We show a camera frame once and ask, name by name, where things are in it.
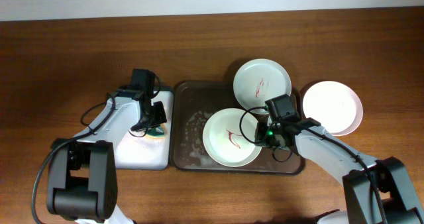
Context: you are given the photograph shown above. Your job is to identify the green and yellow sponge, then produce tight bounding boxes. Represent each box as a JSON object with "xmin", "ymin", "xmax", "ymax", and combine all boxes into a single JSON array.
[{"xmin": 145, "ymin": 125, "xmax": 166, "ymax": 139}]

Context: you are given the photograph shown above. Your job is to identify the white plate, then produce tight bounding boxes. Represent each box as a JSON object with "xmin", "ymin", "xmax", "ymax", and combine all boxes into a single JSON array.
[
  {"xmin": 302, "ymin": 81, "xmax": 364, "ymax": 137},
  {"xmin": 203, "ymin": 108, "xmax": 262, "ymax": 168}
]

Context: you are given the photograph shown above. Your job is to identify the pale green plate top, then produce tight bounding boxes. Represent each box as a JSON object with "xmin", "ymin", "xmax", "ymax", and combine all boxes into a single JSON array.
[{"xmin": 233, "ymin": 58, "xmax": 292, "ymax": 110}]

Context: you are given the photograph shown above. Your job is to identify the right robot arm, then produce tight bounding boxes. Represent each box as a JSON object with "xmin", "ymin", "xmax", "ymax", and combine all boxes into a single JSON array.
[{"xmin": 255, "ymin": 119, "xmax": 423, "ymax": 223}]

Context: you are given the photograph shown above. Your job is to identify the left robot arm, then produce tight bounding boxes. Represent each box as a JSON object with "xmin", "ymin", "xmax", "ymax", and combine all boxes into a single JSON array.
[{"xmin": 46, "ymin": 94, "xmax": 171, "ymax": 223}]

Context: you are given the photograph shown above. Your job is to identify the small dark soap tray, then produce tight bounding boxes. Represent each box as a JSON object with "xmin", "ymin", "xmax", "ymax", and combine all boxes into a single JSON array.
[{"xmin": 114, "ymin": 86, "xmax": 174, "ymax": 170}]

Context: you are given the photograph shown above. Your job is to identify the large dark brown tray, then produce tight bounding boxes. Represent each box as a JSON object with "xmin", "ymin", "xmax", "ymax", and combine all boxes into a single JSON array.
[{"xmin": 170, "ymin": 81, "xmax": 305, "ymax": 176}]

